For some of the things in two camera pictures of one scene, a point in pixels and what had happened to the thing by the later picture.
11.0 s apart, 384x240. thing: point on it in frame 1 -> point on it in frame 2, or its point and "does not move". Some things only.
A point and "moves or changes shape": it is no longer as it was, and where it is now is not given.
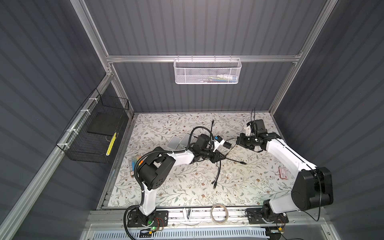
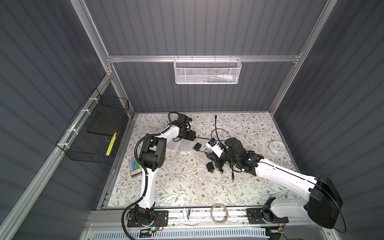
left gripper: x=216 y=156 -> x=190 y=135
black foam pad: x=105 y=123 does not move
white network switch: x=174 y=142 does not move
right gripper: x=240 y=140 -> x=215 y=158
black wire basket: x=88 y=137 does not move
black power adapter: x=227 y=145 moves or changes shape
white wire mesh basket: x=207 y=71 does not move
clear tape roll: x=215 y=221 does not move
